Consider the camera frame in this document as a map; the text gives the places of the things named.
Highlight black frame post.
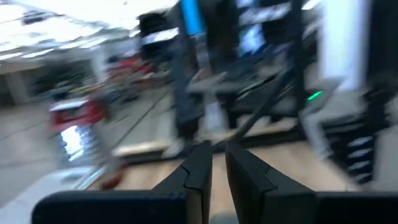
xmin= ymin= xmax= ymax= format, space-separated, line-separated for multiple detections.
xmin=290 ymin=0 xmax=313 ymax=103

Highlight box grater red handle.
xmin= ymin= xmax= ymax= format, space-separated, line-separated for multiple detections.
xmin=48 ymin=98 xmax=125 ymax=190

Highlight monitor with lit screen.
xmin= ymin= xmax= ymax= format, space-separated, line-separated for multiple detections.
xmin=179 ymin=0 xmax=271 ymax=58

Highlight black drawer unit white labels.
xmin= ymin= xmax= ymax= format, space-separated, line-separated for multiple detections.
xmin=323 ymin=114 xmax=392 ymax=186

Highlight black diagonal frame brace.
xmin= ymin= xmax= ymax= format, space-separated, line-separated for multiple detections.
xmin=217 ymin=67 xmax=296 ymax=152

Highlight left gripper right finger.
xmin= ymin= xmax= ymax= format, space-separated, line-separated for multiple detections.
xmin=224 ymin=141 xmax=398 ymax=224

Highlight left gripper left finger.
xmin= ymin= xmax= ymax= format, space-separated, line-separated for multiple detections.
xmin=30 ymin=140 xmax=214 ymax=224

